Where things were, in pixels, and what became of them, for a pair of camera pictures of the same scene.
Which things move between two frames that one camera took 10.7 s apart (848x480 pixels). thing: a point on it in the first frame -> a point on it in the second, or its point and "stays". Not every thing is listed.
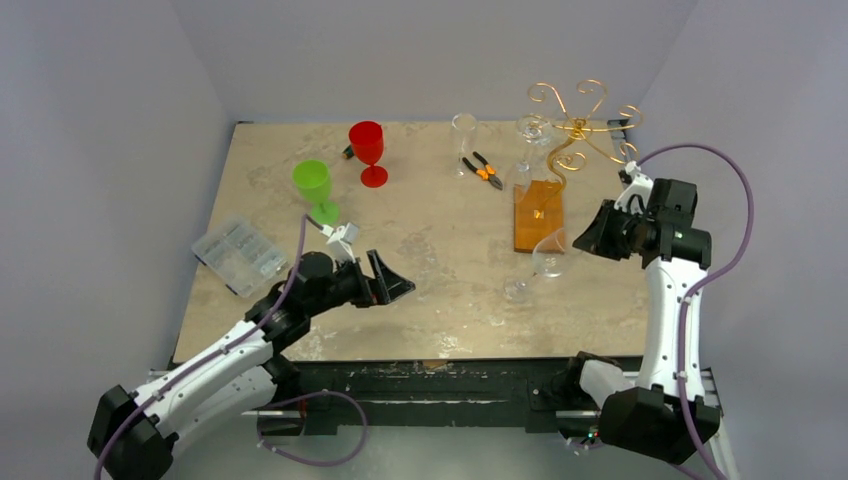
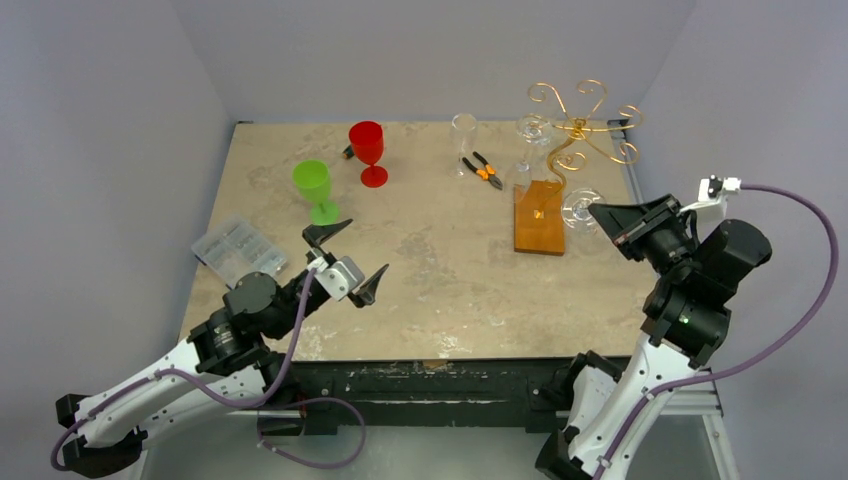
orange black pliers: (487, 173) stays
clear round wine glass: (547, 259) -> (575, 211)
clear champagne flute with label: (532, 129) stays
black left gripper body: (347, 284) stays
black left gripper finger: (387, 285) -> (366, 294)
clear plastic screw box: (240, 257) stays
